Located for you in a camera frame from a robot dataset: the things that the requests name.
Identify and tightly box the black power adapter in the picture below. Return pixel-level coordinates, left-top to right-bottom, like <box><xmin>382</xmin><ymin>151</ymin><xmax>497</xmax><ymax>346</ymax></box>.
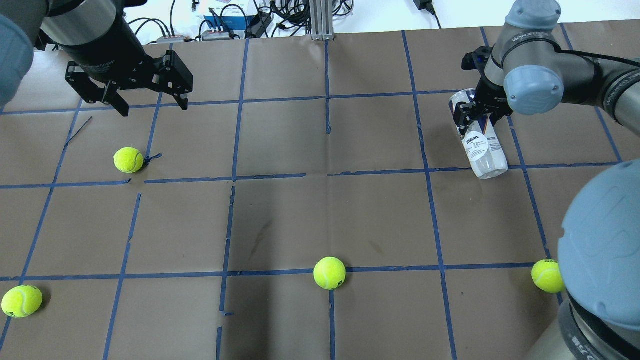
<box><xmin>245</xmin><ymin>11</ymin><xmax>274</xmax><ymax>39</ymax></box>

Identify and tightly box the tennis ball near base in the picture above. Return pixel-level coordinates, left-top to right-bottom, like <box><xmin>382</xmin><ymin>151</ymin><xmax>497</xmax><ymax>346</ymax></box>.
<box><xmin>1</xmin><ymin>285</ymin><xmax>44</xmax><ymax>318</ymax></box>
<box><xmin>531</xmin><ymin>259</ymin><xmax>566</xmax><ymax>294</ymax></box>

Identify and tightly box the grey usb hub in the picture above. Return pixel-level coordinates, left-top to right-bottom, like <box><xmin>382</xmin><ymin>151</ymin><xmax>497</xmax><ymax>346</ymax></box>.
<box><xmin>199</xmin><ymin>29</ymin><xmax>237</xmax><ymax>42</ymax></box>
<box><xmin>155</xmin><ymin>34</ymin><xmax>186</xmax><ymax>44</ymax></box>

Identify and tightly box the clear Wilson tennis ball can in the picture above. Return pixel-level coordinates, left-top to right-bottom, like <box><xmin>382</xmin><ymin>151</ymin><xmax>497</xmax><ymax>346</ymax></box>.
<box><xmin>448</xmin><ymin>88</ymin><xmax>508</xmax><ymax>180</ymax></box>

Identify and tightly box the blue white box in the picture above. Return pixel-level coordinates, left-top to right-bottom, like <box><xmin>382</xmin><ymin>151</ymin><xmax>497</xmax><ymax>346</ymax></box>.
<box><xmin>198</xmin><ymin>0</ymin><xmax>262</xmax><ymax>34</ymax></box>

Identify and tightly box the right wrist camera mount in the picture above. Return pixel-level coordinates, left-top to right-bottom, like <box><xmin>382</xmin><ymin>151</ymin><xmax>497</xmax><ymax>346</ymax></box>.
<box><xmin>461</xmin><ymin>47</ymin><xmax>493</xmax><ymax>72</ymax></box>

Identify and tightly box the tennis ball near tape curl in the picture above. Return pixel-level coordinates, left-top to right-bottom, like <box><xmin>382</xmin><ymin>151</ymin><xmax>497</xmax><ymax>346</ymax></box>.
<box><xmin>113</xmin><ymin>146</ymin><xmax>146</xmax><ymax>174</ymax></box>

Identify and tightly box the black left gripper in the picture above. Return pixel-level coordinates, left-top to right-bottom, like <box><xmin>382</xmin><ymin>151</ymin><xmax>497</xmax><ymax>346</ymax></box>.
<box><xmin>57</xmin><ymin>14</ymin><xmax>194</xmax><ymax>117</ymax></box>

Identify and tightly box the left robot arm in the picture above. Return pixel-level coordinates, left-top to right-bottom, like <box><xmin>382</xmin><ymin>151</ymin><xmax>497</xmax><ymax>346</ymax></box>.
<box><xmin>0</xmin><ymin>0</ymin><xmax>194</xmax><ymax>117</ymax></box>

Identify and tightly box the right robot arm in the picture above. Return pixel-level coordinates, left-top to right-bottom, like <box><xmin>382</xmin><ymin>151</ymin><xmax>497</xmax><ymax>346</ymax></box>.
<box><xmin>448</xmin><ymin>0</ymin><xmax>640</xmax><ymax>360</ymax></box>

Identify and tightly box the aluminium frame post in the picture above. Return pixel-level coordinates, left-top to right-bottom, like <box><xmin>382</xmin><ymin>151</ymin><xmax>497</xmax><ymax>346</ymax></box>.
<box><xmin>309</xmin><ymin>0</ymin><xmax>335</xmax><ymax>41</ymax></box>

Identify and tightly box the black adapter top right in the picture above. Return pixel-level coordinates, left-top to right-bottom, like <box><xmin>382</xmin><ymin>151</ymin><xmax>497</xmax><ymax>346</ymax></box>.
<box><xmin>413</xmin><ymin>0</ymin><xmax>442</xmax><ymax>29</ymax></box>

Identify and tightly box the tennis ball at table centre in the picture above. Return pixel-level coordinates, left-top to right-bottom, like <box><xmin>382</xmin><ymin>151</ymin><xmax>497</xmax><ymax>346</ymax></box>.
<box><xmin>312</xmin><ymin>256</ymin><xmax>346</xmax><ymax>291</ymax></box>

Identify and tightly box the black cable bundle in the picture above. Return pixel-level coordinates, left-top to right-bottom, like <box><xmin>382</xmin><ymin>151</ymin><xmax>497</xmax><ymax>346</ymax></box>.
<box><xmin>270</xmin><ymin>0</ymin><xmax>355</xmax><ymax>36</ymax></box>

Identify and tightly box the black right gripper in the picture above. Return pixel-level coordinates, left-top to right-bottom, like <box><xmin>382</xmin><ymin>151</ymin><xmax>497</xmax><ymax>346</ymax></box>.
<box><xmin>452</xmin><ymin>75</ymin><xmax>511</xmax><ymax>140</ymax></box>

